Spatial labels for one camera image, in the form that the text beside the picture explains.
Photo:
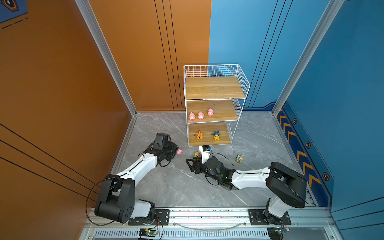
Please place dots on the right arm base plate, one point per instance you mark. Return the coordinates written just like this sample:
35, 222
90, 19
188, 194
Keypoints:
258, 217

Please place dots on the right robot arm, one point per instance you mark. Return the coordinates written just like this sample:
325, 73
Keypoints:
289, 186

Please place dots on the right aluminium corner post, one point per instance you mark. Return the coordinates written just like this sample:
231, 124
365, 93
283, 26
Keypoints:
318, 34

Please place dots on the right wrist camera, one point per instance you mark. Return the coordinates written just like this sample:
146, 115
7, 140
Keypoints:
205, 151

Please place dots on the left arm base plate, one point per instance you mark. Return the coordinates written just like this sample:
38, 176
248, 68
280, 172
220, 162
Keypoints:
155, 216

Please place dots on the green toy car right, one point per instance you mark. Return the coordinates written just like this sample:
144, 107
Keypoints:
239, 158

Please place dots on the aluminium corner post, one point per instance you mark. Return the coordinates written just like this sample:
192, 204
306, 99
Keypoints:
99, 38
318, 34

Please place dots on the aluminium rail frame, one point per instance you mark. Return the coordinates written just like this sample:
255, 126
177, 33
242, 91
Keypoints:
218, 223

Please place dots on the circuit board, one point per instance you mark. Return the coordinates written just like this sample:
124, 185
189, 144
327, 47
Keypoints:
148, 234
277, 233

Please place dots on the left circuit board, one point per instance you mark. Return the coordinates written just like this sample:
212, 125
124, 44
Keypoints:
148, 234

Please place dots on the grey hooded pikachu figure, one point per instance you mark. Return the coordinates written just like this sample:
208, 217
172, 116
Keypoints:
216, 135

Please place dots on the white wire wooden shelf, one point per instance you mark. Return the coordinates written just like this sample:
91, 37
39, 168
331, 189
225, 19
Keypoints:
224, 88

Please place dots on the left aluminium corner post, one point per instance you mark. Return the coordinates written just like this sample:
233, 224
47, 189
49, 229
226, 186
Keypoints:
99, 38

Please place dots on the orange pikachu figure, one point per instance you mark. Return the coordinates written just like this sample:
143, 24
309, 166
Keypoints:
199, 135

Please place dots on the right circuit board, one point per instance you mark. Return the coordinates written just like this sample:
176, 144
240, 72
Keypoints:
277, 233

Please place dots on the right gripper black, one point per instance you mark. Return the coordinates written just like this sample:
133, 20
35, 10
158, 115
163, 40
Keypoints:
195, 163

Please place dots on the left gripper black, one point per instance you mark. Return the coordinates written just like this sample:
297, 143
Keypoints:
174, 147

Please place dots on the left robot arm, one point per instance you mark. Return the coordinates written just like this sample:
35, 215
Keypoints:
116, 200

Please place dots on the pink pig toy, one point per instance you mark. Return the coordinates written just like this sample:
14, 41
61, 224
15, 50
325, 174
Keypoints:
210, 112
192, 116
200, 116

